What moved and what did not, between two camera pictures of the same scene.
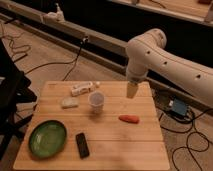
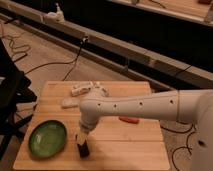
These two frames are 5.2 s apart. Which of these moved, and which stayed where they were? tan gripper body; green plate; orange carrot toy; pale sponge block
Moved: tan gripper body
Stayed: green plate; orange carrot toy; pale sponge block
